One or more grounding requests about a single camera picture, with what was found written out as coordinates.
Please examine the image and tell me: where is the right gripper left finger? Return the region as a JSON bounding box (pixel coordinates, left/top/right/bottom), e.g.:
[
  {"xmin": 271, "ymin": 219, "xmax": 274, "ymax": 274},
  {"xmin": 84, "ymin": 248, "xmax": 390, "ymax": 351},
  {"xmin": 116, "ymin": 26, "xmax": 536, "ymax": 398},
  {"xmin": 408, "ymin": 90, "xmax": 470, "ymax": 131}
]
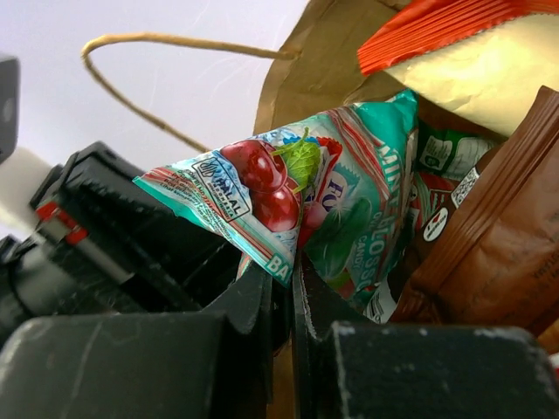
[{"xmin": 1, "ymin": 264, "xmax": 284, "ymax": 418}]

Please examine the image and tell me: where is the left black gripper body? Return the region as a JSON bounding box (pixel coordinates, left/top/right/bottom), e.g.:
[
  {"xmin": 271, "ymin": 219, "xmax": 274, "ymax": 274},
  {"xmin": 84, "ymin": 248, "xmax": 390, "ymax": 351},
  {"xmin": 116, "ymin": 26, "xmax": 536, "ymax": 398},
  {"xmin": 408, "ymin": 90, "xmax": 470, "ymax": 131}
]
[{"xmin": 1, "ymin": 141, "xmax": 240, "ymax": 339}]

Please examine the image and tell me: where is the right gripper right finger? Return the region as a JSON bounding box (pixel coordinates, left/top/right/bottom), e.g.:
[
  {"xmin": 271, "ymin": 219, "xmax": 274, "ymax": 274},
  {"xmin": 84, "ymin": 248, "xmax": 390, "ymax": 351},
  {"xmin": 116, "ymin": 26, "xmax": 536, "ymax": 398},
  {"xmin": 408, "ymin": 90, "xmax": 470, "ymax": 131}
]
[{"xmin": 292, "ymin": 257, "xmax": 558, "ymax": 418}]

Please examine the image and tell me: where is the mint green Fox's candy bag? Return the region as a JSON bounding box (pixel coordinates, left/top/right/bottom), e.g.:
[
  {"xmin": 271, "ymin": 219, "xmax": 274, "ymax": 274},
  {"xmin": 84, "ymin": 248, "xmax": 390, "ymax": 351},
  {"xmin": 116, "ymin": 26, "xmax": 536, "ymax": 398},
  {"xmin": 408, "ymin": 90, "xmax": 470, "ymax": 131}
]
[{"xmin": 135, "ymin": 90, "xmax": 418, "ymax": 311}]

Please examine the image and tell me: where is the brown white chips bag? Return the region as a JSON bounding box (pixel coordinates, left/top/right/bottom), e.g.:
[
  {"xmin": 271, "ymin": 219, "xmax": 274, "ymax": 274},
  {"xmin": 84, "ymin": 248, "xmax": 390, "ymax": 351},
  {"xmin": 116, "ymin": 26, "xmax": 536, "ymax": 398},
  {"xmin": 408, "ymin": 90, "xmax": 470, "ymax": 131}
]
[{"xmin": 391, "ymin": 86, "xmax": 558, "ymax": 335}]

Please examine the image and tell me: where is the red orange snack bag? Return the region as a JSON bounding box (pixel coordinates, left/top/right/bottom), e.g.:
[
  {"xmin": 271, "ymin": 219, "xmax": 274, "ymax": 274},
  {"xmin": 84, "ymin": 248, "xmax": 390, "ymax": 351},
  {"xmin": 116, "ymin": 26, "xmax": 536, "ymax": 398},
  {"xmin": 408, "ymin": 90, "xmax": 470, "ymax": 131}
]
[{"xmin": 357, "ymin": 1, "xmax": 558, "ymax": 137}]

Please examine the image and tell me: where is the red cassava chips bag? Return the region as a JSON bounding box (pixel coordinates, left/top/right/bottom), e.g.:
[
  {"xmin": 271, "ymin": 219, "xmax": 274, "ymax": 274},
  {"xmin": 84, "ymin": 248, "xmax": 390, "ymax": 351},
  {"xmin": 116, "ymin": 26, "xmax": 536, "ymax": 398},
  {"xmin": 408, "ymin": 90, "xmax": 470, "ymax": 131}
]
[{"xmin": 405, "ymin": 172, "xmax": 458, "ymax": 242}]

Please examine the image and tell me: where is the yellow green Fox's candy bag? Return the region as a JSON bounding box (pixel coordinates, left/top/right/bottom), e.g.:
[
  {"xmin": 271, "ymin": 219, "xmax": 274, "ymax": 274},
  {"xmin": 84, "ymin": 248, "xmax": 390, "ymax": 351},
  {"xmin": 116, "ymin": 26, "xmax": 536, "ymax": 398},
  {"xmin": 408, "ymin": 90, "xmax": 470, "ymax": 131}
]
[{"xmin": 415, "ymin": 120, "xmax": 498, "ymax": 181}]

